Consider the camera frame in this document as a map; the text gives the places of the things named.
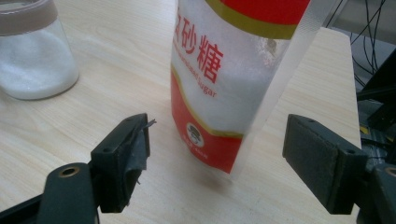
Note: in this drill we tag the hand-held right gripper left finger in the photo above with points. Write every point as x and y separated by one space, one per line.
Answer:
118 168

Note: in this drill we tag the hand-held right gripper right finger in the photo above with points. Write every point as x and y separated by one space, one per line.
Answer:
323 161

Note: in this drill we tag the clear glass jar with lid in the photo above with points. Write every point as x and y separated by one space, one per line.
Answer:
37 68

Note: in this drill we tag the red and white sugar bag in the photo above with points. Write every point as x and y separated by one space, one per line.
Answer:
224 77

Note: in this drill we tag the yellow and black tape piece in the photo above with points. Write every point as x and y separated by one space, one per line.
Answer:
364 129

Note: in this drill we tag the black metal stand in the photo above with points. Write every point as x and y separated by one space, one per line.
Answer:
383 81

